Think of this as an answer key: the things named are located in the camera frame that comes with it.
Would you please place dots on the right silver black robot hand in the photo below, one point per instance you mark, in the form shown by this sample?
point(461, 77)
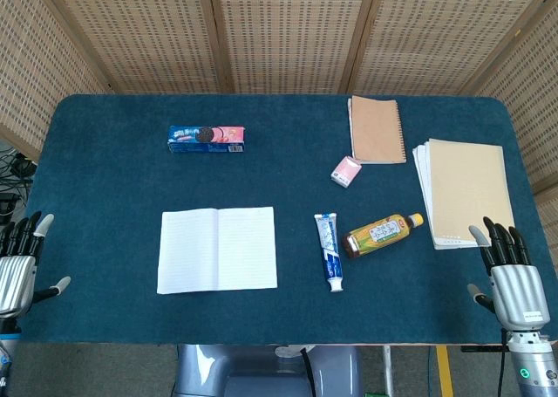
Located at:
point(516, 283)

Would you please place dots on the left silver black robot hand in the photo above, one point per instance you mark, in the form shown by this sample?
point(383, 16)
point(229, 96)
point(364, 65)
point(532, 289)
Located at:
point(16, 279)

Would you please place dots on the white lined notebook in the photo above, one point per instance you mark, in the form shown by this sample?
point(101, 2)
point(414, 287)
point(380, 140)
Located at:
point(217, 249)

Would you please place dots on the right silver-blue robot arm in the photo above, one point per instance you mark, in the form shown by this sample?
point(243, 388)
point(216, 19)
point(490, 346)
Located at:
point(534, 364)

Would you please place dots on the beige cover paper notebook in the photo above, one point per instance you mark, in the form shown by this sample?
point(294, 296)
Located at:
point(464, 192)

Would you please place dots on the yellow floor tape strip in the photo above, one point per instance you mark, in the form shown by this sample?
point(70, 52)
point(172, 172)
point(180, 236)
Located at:
point(444, 371)

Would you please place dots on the yellow-label tea bottle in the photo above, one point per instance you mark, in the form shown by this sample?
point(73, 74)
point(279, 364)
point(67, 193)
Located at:
point(379, 234)

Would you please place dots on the white metal table leg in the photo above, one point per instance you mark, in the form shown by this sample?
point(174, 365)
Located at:
point(386, 368)

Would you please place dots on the blue white toothpaste tube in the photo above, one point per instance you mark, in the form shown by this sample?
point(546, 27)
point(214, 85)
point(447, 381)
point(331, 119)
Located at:
point(330, 251)

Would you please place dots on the small pink white tissue pack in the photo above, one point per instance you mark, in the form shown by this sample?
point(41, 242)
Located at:
point(345, 172)

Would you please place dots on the brown spiral-bound notebook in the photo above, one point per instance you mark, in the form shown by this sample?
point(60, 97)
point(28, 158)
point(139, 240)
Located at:
point(377, 130)

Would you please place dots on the blue pink cookie box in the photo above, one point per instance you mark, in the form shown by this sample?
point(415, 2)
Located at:
point(207, 138)

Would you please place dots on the blue-green felt table mat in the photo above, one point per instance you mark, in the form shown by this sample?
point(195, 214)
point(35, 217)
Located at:
point(279, 187)

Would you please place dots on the silver-blue robot torso base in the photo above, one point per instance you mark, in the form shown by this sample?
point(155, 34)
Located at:
point(266, 373)

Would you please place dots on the woven bamboo folding screen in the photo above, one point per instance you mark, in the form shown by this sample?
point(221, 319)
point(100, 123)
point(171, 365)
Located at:
point(279, 35)

